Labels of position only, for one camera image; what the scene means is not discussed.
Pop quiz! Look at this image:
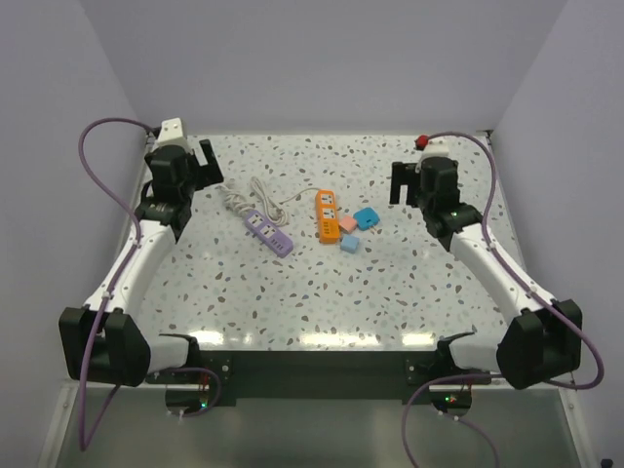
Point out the teal blue plug adapter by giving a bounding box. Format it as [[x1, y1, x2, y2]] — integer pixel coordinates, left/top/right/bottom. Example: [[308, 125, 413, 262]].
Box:
[[352, 207, 380, 230]]

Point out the pink charger plug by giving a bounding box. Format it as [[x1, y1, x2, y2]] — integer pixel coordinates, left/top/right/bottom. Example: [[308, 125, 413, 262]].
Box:
[[338, 215, 358, 234]]

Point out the light blue charger plug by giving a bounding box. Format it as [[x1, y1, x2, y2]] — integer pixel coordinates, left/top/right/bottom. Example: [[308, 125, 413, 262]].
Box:
[[340, 235, 360, 254]]

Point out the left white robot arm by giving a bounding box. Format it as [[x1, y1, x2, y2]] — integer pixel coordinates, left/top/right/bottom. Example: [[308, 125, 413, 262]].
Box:
[[58, 139, 224, 387]]

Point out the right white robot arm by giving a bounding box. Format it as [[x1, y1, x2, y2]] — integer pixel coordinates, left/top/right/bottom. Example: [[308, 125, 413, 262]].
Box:
[[390, 157, 582, 389]]

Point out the orange power strip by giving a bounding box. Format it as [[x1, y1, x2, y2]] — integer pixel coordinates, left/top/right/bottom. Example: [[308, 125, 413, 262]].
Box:
[[315, 189, 340, 244]]

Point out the purple power strip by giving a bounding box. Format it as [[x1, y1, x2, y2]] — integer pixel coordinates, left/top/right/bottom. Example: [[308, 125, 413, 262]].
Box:
[[244, 210, 293, 258]]

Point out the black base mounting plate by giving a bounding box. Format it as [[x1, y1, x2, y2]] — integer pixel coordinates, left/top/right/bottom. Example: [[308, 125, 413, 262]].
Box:
[[145, 348, 493, 409]]

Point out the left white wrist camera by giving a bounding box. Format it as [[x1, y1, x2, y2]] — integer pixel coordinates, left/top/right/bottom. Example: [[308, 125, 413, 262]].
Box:
[[155, 118, 191, 153]]

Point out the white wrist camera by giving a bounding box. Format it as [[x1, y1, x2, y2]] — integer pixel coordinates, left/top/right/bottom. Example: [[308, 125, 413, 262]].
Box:
[[414, 135, 449, 160], [155, 118, 191, 153]]

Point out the white purple strip cord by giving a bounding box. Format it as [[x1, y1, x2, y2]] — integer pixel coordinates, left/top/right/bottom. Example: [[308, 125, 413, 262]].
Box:
[[214, 175, 292, 228]]

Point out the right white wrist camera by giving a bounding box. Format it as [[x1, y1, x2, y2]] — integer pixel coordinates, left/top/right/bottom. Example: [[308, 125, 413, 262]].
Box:
[[414, 135, 449, 160]]

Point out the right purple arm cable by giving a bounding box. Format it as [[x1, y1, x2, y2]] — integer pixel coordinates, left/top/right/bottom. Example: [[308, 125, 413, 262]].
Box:
[[400, 131, 605, 468]]

